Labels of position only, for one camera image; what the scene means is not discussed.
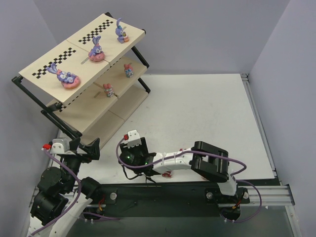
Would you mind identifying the strawberry cake slice toy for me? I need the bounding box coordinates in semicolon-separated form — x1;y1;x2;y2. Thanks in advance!
162;171;172;178

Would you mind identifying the pink figure flower wreath toy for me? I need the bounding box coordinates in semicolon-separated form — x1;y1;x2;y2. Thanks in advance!
103;83;114;97

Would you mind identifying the pink figure blue sunglasses toy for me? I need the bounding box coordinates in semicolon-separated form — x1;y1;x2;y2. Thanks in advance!
124;63;134;78

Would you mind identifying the purple bunny holding cupcake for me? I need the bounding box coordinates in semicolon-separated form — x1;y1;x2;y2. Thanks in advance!
115;18;129;43

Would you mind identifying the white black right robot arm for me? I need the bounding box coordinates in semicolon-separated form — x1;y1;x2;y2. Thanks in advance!
116;137;247;196

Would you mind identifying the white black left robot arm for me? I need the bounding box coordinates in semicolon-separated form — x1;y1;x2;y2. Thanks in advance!
28;138;105;237

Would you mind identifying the beige three-tier shelf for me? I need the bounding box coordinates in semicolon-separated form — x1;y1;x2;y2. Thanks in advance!
12;13;150;146

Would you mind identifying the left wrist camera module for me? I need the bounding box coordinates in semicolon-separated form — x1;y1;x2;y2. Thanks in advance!
42;138;71;155

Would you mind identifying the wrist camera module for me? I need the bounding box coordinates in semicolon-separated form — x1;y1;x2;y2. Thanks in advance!
124;130;141;148
42;138;71;155

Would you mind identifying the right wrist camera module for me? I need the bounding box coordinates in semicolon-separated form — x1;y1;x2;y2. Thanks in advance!
124;130;141;148

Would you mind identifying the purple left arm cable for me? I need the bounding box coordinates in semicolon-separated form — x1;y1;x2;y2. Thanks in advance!
27;150;119;235

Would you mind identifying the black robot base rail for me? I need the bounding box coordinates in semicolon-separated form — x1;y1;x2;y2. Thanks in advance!
83;182;250;220

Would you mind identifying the aluminium table frame rail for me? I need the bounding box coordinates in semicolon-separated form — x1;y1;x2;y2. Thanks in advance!
246;185;295;206

